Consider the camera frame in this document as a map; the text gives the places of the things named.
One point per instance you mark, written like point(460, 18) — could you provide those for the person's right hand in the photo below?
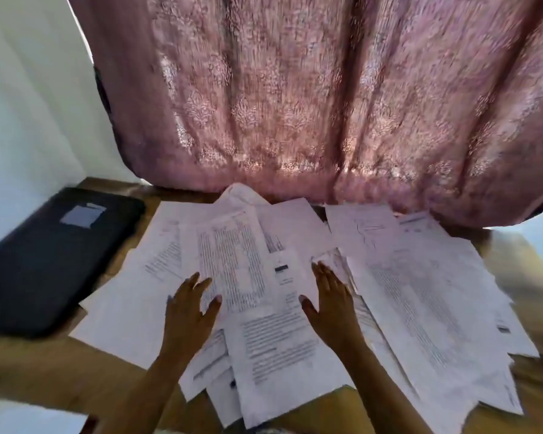
point(333, 313)

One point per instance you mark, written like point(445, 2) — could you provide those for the person's left hand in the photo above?
point(186, 321)

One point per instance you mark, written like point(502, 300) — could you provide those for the white printed papers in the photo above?
point(416, 303)

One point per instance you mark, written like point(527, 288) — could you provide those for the black folder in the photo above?
point(54, 257)

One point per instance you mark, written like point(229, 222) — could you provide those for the person's left forearm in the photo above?
point(149, 398)

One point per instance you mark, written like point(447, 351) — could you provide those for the person's right forearm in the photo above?
point(385, 393)

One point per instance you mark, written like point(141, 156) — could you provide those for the pink patterned curtain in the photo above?
point(344, 95)

